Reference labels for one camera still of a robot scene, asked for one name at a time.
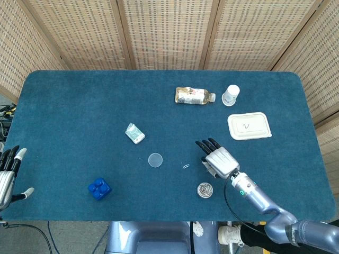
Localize woven wooden folding screen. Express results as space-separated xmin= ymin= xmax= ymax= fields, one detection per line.
xmin=0 ymin=0 xmax=339 ymax=191

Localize bundle of black cables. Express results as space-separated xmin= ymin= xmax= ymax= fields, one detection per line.
xmin=0 ymin=104 xmax=18 ymax=141

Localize plastic bottle of yellow drink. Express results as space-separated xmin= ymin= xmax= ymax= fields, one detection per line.
xmin=174 ymin=86 xmax=216 ymax=106

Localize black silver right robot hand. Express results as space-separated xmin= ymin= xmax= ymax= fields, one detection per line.
xmin=195 ymin=137 xmax=240 ymax=179

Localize clear round plastic lid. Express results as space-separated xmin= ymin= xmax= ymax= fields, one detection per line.
xmin=148 ymin=152 xmax=164 ymax=169

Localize blue floor cable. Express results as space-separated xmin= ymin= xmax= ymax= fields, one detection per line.
xmin=47 ymin=221 xmax=63 ymax=254

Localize white paper cup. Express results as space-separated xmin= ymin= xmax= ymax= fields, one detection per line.
xmin=221 ymin=84 xmax=240 ymax=107

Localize black trouser leg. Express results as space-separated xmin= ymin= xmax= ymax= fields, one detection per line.
xmin=239 ymin=223 xmax=300 ymax=254

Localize blue toy building block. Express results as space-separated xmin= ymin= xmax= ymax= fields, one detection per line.
xmin=87 ymin=177 xmax=112 ymax=201

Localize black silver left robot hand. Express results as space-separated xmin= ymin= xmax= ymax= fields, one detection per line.
xmin=0 ymin=144 xmax=35 ymax=211

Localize green white tissue pack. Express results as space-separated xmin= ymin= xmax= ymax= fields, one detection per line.
xmin=125 ymin=122 xmax=146 ymax=144

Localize beige rectangular container lid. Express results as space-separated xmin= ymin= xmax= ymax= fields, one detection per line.
xmin=227 ymin=112 xmax=273 ymax=141

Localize black floor cable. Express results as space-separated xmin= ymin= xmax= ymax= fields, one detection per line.
xmin=0 ymin=221 xmax=54 ymax=254

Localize white perforated plate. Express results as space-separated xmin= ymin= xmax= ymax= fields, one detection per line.
xmin=191 ymin=221 xmax=205 ymax=239

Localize silver blue robot torso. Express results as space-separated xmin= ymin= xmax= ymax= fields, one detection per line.
xmin=105 ymin=221 xmax=220 ymax=254

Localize clear jar of paper clips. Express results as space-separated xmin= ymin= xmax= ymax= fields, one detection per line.
xmin=197 ymin=182 xmax=214 ymax=199

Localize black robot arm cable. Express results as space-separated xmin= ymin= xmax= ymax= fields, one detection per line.
xmin=224 ymin=172 xmax=269 ymax=235

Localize white sneaker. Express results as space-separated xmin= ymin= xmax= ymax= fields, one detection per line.
xmin=218 ymin=224 xmax=246 ymax=247

